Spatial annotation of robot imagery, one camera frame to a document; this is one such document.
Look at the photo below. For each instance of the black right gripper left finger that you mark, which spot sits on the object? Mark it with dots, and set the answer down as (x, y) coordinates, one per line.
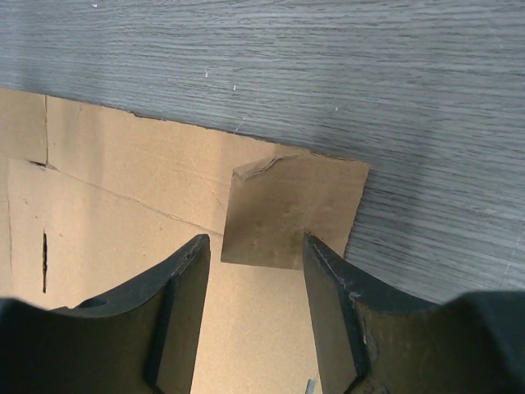
(139, 337)

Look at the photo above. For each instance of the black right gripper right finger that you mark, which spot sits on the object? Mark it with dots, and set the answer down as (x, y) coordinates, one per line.
(373, 338)

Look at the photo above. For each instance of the brown cardboard box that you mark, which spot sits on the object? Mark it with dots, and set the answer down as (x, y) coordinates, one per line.
(92, 196)

